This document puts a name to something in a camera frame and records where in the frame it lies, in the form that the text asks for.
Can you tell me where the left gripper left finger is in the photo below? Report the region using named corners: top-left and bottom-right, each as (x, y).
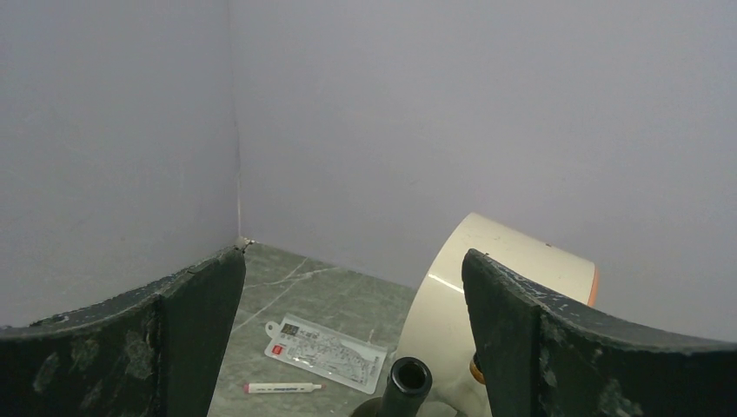
top-left (1, 247), bottom-right (246, 416)

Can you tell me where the white marker pen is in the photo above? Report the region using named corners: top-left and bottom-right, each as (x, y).
top-left (243, 382), bottom-right (326, 394)

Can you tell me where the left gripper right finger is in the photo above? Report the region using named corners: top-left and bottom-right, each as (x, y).
top-left (461, 249), bottom-right (736, 416)

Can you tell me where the dark green wine bottle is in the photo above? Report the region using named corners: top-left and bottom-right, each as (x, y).
top-left (349, 356), bottom-right (433, 417)

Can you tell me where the cream cylindrical drum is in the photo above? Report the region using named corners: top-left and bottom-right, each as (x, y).
top-left (396, 213), bottom-right (599, 416)

